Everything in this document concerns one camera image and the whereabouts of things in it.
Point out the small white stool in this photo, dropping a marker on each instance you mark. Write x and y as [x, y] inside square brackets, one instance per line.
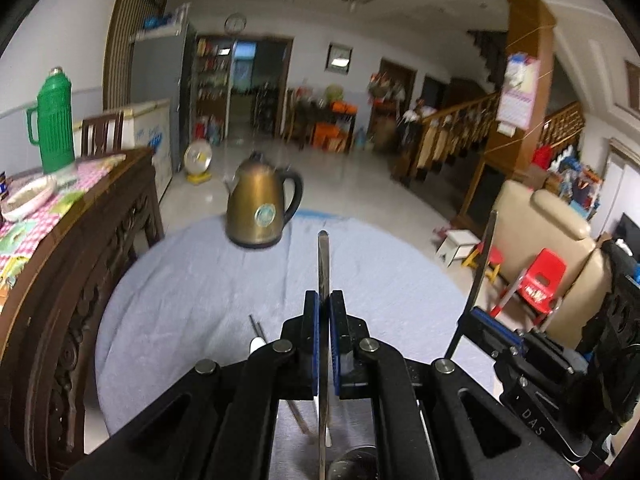
[457, 245]

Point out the blue water jug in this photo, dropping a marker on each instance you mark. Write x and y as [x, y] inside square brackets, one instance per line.
[216, 132]

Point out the shelf of bottles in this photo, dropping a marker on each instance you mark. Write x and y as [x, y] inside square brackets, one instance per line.
[212, 85]

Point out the black screen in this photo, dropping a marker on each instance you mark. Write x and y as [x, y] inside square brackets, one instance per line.
[629, 232]

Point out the blue bag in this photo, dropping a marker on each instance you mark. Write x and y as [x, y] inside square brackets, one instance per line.
[155, 22]

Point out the small yellow fan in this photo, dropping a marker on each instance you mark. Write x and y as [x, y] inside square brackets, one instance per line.
[197, 157]

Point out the round wall clock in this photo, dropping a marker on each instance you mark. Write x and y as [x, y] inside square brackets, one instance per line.
[235, 23]

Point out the pink checkered cloth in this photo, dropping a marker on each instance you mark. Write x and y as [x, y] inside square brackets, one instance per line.
[95, 172]

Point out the grey refrigerator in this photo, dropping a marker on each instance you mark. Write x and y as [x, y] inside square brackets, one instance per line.
[155, 70]

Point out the brown wooden door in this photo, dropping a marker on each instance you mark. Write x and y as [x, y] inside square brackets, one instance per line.
[397, 72]

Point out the pile of colourful bags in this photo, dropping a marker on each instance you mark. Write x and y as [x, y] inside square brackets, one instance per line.
[575, 180]

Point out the wooden chair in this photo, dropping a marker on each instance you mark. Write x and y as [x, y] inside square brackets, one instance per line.
[102, 132]

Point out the carved wooden sideboard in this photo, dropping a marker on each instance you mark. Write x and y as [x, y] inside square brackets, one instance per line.
[75, 280]

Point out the small yellow red stool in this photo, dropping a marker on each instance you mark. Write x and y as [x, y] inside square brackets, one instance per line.
[492, 257]

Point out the orange cardboard boxes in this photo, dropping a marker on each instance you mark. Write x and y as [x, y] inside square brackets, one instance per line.
[330, 137]

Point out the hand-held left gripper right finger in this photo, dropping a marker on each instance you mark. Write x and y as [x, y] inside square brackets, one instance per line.
[336, 350]

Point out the red plastic child chair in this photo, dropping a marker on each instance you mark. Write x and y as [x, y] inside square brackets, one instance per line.
[545, 275]

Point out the long wooden stair railing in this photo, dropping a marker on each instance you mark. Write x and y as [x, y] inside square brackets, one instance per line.
[450, 120]

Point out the white shallow bowl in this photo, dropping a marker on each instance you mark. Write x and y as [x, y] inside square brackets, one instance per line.
[27, 200]

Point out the wall calendar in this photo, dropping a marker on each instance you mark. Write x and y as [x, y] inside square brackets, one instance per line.
[517, 95]

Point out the beige leather sofa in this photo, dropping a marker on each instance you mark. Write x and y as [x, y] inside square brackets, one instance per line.
[550, 225]

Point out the wooden pillar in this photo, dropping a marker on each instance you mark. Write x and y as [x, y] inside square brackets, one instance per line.
[530, 30]

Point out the short wooden stair railing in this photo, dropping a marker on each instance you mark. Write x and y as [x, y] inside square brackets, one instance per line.
[562, 125]

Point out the metal perforated utensil holder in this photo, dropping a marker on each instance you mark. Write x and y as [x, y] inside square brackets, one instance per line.
[352, 462]

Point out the dark wooden side table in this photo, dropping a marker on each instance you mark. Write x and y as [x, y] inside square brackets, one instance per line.
[322, 110]

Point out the bronze electric kettle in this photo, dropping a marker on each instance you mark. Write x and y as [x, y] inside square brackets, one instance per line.
[255, 200]

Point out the green thermos flask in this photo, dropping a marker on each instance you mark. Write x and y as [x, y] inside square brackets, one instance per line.
[55, 120]

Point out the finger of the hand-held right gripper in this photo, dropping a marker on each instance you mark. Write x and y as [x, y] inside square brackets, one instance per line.
[492, 325]

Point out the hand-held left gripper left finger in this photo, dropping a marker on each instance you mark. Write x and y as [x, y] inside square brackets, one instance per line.
[312, 345]

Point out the white chest freezer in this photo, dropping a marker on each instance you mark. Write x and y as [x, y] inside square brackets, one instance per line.
[155, 135]

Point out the framed wall picture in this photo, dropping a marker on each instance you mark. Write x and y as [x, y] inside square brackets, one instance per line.
[339, 58]

